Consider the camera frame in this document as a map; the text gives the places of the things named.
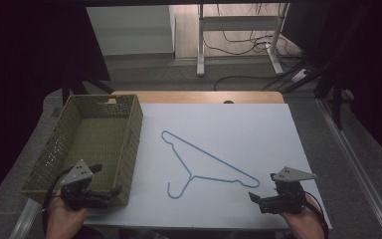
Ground tangled black cables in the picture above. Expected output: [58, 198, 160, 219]
[202, 3, 304, 59]

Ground grey metal floor rail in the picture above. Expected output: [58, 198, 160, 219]
[315, 98, 382, 239]

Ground green perforated plastic basket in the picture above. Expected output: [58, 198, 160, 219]
[20, 94, 144, 207]

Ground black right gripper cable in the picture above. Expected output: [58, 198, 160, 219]
[304, 190, 330, 239]

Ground black metal stand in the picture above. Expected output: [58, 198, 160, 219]
[61, 71, 115, 101]

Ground long black floor cable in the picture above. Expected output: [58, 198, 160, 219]
[213, 75, 282, 92]

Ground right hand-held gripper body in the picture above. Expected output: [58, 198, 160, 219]
[259, 165, 318, 215]

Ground white power strip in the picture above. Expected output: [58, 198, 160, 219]
[290, 67, 310, 85]

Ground person's right hand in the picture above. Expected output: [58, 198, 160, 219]
[280, 194, 326, 239]

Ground wooden table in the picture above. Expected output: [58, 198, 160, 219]
[111, 91, 286, 105]

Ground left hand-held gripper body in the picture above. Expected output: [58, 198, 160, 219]
[60, 158, 112, 211]

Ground person's left hand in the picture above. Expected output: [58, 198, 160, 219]
[45, 190, 90, 239]

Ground blue wire clothes hanger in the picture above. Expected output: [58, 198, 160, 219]
[160, 129, 261, 200]

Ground white metal desk frame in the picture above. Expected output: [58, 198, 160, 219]
[196, 3, 290, 78]

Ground black tripod stand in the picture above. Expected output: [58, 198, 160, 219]
[278, 3, 374, 130]

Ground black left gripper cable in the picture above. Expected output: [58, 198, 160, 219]
[41, 166, 73, 235]

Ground white board panel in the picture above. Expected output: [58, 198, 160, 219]
[86, 4, 176, 57]

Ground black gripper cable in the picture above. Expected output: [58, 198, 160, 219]
[41, 166, 73, 235]
[304, 190, 330, 239]

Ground white table mat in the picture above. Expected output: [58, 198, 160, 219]
[85, 102, 333, 231]

